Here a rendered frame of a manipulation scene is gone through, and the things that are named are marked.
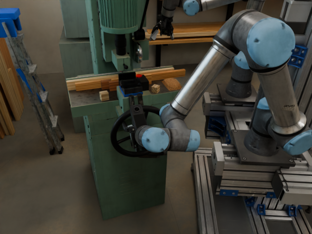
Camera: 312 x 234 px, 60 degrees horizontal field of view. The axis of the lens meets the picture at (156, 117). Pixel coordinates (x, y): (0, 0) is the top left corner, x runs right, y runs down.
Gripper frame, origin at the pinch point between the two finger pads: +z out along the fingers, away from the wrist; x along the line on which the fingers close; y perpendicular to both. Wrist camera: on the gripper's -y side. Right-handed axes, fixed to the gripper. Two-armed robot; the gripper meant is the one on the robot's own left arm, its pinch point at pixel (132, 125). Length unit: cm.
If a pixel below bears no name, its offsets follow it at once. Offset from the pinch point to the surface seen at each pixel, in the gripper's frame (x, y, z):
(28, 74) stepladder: -49, -39, 99
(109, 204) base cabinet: -11, 53, 58
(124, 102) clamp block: 0.1, -9.9, 10.6
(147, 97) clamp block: 11.4, -10.5, 10.2
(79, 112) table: -19.9, -8.6, 22.2
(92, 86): -11.1, -20.7, 33.2
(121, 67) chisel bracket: 4.3, -27.8, 24.5
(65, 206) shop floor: -39, 57, 82
